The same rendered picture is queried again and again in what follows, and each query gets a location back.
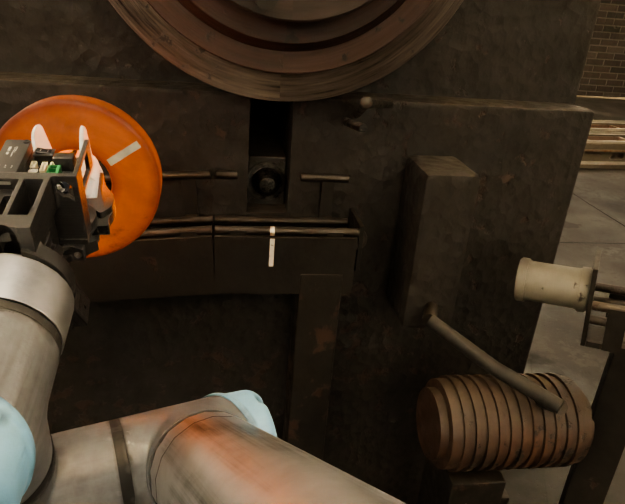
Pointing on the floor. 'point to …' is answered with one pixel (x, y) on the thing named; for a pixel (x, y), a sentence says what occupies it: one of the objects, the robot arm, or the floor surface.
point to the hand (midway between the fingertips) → (76, 160)
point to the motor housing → (494, 434)
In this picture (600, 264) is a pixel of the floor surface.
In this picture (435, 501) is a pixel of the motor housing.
